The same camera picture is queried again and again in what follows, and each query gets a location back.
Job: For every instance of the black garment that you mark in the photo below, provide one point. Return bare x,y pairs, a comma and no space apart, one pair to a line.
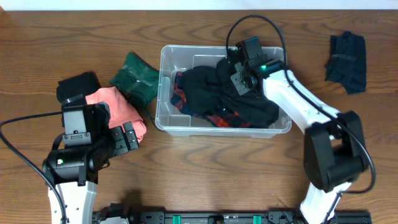
209,89
73,91

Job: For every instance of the dark navy garment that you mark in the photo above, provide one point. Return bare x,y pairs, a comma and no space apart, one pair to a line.
347,63

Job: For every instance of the clear plastic storage container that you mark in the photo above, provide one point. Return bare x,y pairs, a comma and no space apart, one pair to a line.
178,58

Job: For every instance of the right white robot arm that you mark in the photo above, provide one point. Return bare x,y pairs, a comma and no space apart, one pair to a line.
334,150

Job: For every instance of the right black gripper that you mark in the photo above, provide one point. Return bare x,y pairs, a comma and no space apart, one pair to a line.
236,80

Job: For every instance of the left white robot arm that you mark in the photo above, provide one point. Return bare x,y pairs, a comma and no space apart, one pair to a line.
77,156

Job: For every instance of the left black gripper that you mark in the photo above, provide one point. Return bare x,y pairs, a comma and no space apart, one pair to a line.
120,147

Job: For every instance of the red navy plaid shirt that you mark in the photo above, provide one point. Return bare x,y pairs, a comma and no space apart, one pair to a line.
223,118

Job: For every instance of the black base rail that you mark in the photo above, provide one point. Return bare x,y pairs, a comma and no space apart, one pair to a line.
117,213

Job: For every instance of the dark green folded garment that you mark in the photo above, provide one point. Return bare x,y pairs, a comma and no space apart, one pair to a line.
137,80

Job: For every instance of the salmon pink garment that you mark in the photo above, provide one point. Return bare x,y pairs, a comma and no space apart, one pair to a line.
120,110

